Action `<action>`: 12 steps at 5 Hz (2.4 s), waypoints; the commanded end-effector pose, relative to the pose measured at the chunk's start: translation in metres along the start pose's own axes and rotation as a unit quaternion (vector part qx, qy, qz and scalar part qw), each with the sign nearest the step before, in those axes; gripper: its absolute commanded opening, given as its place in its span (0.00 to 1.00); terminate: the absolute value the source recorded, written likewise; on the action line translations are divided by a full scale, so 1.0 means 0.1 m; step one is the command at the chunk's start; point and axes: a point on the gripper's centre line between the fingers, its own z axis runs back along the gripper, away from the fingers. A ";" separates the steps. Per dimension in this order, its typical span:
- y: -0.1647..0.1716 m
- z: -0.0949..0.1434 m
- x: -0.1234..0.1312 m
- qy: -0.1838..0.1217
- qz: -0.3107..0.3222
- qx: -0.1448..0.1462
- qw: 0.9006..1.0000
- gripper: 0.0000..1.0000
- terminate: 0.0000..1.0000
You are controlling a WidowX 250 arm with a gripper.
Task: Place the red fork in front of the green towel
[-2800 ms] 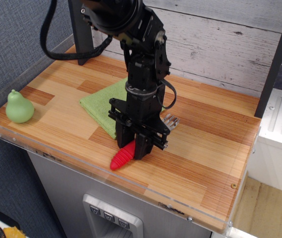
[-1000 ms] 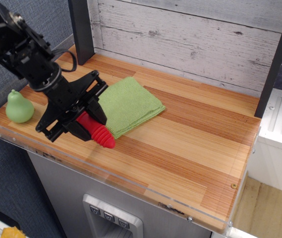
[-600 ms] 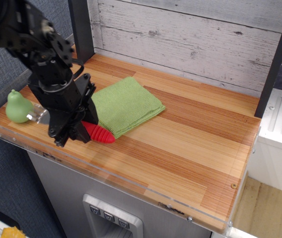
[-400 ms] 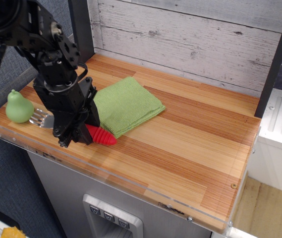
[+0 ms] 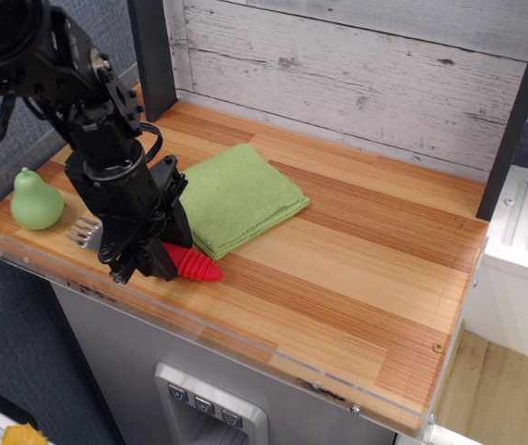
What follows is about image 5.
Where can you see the yellow black object corner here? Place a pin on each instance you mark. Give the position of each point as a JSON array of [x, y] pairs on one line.
[[23, 435]]

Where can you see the silver toy fridge cabinet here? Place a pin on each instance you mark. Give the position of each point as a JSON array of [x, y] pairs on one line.
[[123, 352]]

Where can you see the silver dispenser button panel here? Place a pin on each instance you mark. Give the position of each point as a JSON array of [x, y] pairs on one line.
[[205, 405]]

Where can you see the dark right frame post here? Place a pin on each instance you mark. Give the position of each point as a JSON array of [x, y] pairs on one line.
[[506, 152]]

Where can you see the white plastic sink unit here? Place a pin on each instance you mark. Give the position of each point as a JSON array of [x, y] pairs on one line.
[[496, 307]]

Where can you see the green plastic pear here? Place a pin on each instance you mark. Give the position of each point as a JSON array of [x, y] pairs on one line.
[[35, 205]]

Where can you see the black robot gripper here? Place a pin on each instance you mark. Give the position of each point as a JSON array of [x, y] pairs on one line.
[[139, 208]]

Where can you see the dark frame post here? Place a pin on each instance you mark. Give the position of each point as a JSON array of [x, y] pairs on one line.
[[153, 56], [506, 152]]

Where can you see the dark left frame post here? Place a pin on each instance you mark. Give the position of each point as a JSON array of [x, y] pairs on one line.
[[153, 56]]

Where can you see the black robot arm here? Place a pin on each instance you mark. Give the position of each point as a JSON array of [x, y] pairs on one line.
[[50, 63]]

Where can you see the red handled metal fork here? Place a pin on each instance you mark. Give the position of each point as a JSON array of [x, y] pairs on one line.
[[188, 262]]

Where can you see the green folded towel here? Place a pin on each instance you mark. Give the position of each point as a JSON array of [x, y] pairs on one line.
[[235, 196]]

